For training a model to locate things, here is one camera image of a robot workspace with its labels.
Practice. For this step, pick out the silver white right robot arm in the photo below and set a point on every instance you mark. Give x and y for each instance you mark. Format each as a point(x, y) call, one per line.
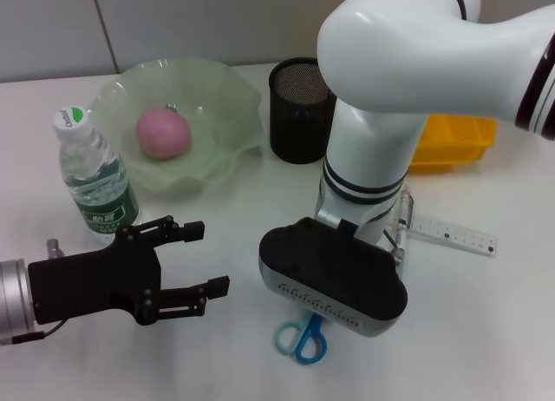
point(390, 93)

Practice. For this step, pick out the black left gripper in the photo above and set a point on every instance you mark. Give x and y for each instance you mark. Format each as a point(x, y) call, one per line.
point(91, 284)

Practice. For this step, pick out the clear plastic ruler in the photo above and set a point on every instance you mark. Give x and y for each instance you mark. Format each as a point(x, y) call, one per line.
point(468, 238)

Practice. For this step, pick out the pink toy peach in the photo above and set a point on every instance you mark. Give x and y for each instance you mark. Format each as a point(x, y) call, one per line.
point(164, 132)

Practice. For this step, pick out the green wavy glass fruit plate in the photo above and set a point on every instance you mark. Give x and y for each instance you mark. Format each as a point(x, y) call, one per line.
point(217, 136)

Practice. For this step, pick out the silver white pen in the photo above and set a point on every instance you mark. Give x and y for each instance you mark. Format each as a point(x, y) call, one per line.
point(406, 205)

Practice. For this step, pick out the blue scissors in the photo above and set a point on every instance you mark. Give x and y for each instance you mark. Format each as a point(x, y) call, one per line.
point(310, 344)

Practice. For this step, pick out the yellow plastic bin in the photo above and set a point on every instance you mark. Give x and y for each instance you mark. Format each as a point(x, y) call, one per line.
point(455, 145)

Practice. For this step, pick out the black mesh pen holder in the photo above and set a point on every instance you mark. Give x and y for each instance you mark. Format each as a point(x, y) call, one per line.
point(295, 123)

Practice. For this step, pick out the clear green-label water bottle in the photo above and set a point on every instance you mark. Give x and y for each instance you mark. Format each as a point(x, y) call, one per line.
point(95, 179)

